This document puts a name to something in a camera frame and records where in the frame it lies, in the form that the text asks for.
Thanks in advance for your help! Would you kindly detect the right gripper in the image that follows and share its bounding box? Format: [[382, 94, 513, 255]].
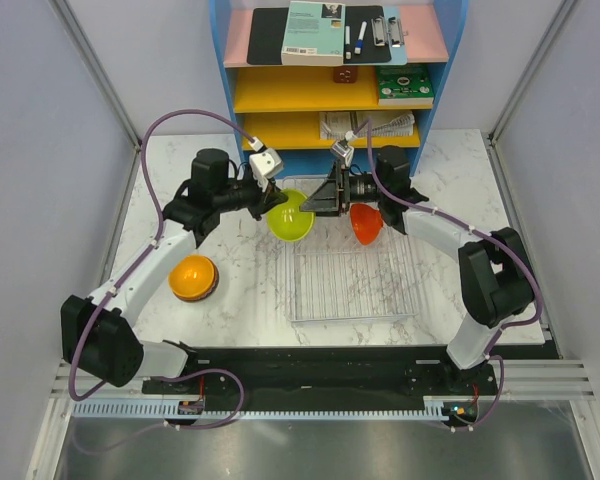
[[300, 161, 388, 219]]

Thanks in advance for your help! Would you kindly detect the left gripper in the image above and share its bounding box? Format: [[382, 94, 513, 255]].
[[214, 169, 288, 222]]

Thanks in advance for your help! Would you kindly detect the lime green bowl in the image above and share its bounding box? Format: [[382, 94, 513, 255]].
[[266, 189, 316, 242]]

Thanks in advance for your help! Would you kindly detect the red orange bowl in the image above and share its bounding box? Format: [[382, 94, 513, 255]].
[[350, 204, 384, 245]]

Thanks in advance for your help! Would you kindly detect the yellow orange bowl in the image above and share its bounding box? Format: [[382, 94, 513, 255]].
[[168, 255, 216, 295]]

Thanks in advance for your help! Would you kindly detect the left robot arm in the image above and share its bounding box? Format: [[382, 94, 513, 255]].
[[60, 146, 288, 393]]

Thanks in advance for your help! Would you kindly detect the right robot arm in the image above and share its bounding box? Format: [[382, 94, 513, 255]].
[[300, 140, 541, 394]]

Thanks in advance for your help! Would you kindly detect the folded newspaper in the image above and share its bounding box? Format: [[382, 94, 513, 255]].
[[319, 110, 415, 140]]

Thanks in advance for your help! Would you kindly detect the blue shelf unit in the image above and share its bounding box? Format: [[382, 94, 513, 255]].
[[208, 1, 469, 175]]

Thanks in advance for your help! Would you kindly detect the red patterned bowl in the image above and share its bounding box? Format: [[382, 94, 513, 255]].
[[174, 275, 219, 302]]

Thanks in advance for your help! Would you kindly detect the brown small box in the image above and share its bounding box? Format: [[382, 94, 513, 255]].
[[333, 66, 358, 84]]

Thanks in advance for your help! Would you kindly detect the green book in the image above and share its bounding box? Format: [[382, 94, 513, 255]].
[[375, 64, 434, 106]]

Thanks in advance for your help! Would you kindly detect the white marker black cap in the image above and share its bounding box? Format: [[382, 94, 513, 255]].
[[344, 25, 352, 60]]

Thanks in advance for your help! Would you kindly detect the white marker blue cap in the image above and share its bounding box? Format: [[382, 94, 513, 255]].
[[354, 21, 368, 55]]

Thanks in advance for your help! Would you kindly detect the teal book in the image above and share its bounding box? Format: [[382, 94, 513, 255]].
[[281, 1, 346, 67]]

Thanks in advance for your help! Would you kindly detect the black mat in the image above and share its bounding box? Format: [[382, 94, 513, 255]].
[[247, 5, 382, 66]]

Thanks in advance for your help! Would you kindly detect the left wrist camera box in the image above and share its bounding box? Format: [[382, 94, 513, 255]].
[[249, 148, 284, 191]]

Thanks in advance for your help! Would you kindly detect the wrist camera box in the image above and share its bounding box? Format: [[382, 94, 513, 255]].
[[249, 148, 284, 191], [330, 139, 355, 169]]

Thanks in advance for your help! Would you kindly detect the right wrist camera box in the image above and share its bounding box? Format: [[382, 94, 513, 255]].
[[330, 139, 355, 169]]

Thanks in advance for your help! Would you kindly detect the white wire dish rack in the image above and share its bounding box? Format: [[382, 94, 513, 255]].
[[277, 174, 421, 325]]

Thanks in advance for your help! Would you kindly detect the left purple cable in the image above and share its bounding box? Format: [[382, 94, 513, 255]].
[[68, 110, 261, 402]]

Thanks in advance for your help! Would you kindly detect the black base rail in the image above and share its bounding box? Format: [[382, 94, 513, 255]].
[[142, 346, 497, 412]]

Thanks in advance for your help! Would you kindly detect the white cable duct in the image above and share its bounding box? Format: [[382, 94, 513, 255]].
[[71, 398, 475, 421]]

